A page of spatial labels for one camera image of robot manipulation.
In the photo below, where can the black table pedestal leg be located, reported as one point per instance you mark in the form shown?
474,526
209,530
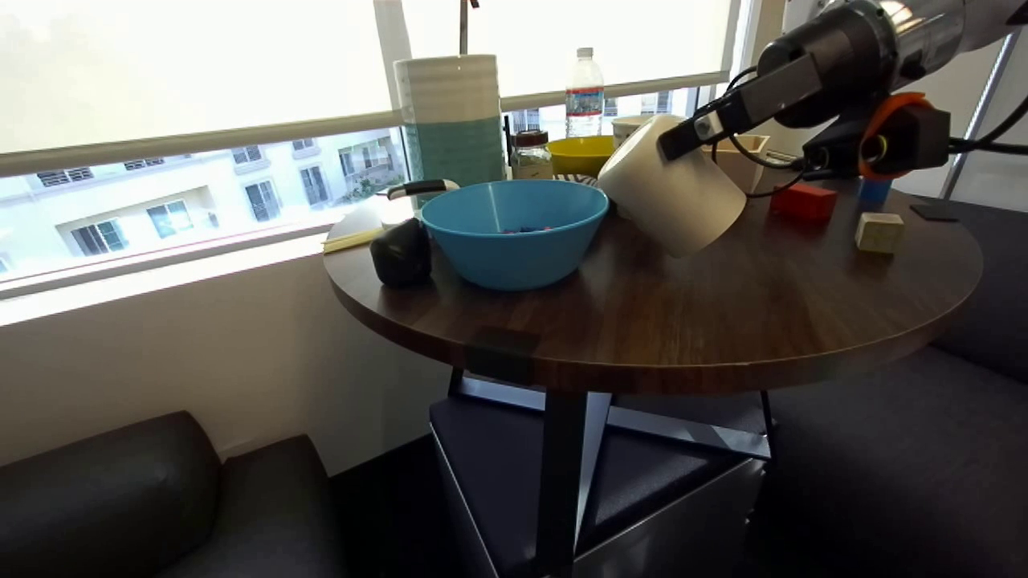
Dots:
565,482

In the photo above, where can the clear plastic water bottle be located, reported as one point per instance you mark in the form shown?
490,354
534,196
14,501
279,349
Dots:
584,97

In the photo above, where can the blue plastic bowl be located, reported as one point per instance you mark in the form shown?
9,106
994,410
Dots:
516,234

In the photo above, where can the grey metal stand pole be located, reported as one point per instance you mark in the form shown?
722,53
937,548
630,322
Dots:
991,106

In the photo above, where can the white window frame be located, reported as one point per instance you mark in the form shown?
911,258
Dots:
215,140

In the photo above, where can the black upholstered bench seat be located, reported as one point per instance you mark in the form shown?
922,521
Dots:
920,459

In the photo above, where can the red block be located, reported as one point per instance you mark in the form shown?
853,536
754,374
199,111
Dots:
804,204

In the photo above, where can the yellow flat pad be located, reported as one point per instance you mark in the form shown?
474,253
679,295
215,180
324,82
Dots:
355,237

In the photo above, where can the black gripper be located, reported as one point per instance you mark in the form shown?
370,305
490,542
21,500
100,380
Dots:
838,64

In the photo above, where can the white and teal stacked container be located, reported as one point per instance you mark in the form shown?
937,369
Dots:
451,117

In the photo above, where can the cream letter cube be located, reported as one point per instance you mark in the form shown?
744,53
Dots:
877,231

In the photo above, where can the yellow bowl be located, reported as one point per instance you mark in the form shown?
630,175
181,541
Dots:
581,155

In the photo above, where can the dark round avocado-like object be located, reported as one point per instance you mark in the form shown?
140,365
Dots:
404,258

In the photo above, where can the orange and black wrist camera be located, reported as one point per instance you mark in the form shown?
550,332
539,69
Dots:
904,133

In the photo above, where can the black leather sofa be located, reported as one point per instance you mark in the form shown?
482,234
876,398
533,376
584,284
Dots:
118,501

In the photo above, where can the small glass jar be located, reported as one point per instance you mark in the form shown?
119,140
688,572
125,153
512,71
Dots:
533,159

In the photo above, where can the white patterned cup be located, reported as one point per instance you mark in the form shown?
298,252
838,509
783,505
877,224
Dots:
630,126

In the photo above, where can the white building outside window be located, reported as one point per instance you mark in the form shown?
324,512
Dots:
106,218

